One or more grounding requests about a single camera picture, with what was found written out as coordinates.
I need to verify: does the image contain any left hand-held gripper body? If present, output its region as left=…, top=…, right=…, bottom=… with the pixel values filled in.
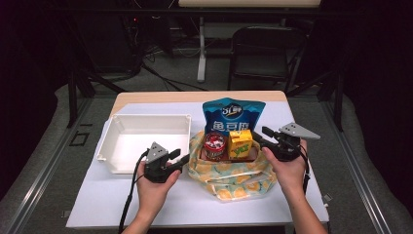
left=143, top=140, right=183, bottom=184

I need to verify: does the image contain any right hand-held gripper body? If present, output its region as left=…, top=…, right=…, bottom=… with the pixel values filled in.
left=259, top=121, right=322, bottom=163

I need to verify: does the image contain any yellow juice carton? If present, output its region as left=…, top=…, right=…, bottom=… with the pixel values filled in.
left=226, top=129, right=254, bottom=161

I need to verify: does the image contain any long brown box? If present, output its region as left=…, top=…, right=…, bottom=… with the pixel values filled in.
left=199, top=147, right=260, bottom=164

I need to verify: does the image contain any red can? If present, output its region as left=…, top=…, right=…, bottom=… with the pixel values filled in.
left=203, top=131, right=227, bottom=163

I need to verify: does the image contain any blue snack pouch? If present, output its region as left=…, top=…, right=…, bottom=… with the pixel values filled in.
left=202, top=97, right=267, bottom=138

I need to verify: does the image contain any white plastic bin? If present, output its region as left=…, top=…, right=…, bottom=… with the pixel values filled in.
left=95, top=113, right=193, bottom=176

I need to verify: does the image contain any floral cloth bag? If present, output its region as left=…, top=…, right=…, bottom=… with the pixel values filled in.
left=187, top=130, right=278, bottom=202

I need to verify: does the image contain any person's left hand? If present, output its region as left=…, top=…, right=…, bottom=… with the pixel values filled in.
left=135, top=160, right=182, bottom=216

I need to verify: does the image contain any person's right hand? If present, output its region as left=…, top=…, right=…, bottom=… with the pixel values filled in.
left=260, top=138, right=310, bottom=197

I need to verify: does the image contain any white table mat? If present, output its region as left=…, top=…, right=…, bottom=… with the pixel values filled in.
left=65, top=100, right=330, bottom=229

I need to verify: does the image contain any black metal stand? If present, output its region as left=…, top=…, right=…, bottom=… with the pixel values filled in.
left=65, top=68, right=129, bottom=129
left=285, top=68, right=346, bottom=133

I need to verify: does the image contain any black folding chair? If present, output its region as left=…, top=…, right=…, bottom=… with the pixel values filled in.
left=227, top=25, right=308, bottom=94

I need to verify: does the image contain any white desk leg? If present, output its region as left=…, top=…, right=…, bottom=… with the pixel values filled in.
left=196, top=16, right=207, bottom=84

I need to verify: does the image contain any dark computer tower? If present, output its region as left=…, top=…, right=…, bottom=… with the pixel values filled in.
left=76, top=14, right=138, bottom=74

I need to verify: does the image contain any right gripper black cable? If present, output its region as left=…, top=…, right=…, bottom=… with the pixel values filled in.
left=299, top=145, right=312, bottom=197

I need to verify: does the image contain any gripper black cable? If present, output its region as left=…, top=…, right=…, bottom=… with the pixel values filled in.
left=299, top=145, right=312, bottom=197
left=118, top=149, right=151, bottom=234

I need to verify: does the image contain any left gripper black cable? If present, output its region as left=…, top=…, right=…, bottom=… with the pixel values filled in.
left=118, top=149, right=151, bottom=234

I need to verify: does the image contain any aluminium rail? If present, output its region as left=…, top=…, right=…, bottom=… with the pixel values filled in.
left=0, top=97, right=95, bottom=234
left=319, top=97, right=394, bottom=234

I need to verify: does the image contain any black floor cable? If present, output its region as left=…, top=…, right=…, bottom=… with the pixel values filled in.
left=140, top=62, right=208, bottom=93

